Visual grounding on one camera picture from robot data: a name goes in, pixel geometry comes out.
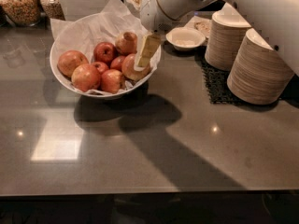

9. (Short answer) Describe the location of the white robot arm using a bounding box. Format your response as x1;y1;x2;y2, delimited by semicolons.
140;0;299;75

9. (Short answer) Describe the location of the black mesh mat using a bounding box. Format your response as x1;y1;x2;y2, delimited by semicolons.
201;58;245;105

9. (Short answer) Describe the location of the top red-yellow apple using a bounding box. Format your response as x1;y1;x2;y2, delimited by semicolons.
115;32;137;55

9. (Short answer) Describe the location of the small red middle apple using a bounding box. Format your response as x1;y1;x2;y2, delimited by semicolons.
93;62;109;74

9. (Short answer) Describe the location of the left stack of paper plates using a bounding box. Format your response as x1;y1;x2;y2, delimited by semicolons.
205;3;250;71

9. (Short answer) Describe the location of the plate with food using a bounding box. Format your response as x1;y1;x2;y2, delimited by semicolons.
185;16;211;38

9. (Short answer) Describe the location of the small red apple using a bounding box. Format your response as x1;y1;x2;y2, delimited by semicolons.
110;55;125;71
93;62;109;74

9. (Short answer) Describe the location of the small white bowl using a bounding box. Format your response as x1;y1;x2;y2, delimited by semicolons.
166;27;206;51

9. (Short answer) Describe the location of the yellow-red apple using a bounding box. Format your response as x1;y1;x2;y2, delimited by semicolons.
57;50;89;77
121;53;150;81

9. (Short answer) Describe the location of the white paper bowl liner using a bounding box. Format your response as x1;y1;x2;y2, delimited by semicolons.
50;0;162;97

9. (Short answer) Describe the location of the front left red apple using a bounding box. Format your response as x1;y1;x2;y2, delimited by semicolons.
71;63;101;91

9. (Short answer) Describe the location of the right stack of paper plates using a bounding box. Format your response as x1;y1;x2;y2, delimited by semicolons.
227;28;294;105

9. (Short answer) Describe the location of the left glass cereal jar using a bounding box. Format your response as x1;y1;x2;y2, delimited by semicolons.
0;0;40;26

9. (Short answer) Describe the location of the right glass cereal jar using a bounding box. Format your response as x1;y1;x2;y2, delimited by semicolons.
39;0;64;20

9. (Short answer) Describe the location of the small red centre apple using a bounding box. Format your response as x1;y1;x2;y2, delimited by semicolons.
110;55;125;71

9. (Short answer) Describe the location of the dark red apple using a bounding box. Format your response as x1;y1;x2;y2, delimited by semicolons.
93;42;117;64

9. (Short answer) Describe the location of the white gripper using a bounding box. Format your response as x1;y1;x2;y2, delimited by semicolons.
134;0;217;71

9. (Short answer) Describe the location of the front middle red apple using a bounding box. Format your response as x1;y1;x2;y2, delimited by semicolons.
101;69;125;93

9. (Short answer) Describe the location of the large white bowl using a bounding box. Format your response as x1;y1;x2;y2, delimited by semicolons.
49;12;162;99

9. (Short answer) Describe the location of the stack of paper plates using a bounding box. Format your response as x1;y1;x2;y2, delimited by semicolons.
227;28;294;105
205;3;250;71

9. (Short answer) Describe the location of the glass cereal jar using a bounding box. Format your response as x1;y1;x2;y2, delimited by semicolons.
0;0;40;26
39;0;64;20

